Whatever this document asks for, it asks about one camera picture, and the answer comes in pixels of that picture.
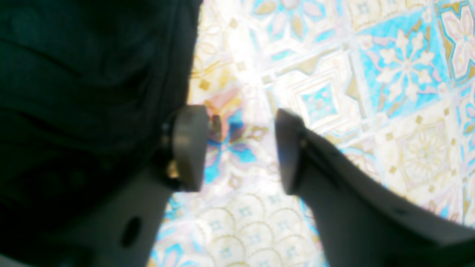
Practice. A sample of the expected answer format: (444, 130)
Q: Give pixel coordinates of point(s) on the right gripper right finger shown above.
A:
(361, 223)

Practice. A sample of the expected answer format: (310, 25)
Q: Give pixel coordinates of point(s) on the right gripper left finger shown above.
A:
(130, 222)

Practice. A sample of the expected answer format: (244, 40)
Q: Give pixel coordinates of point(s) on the black t-shirt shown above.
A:
(85, 86)

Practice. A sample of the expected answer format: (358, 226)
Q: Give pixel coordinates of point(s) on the patterned tablecloth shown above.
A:
(389, 82)

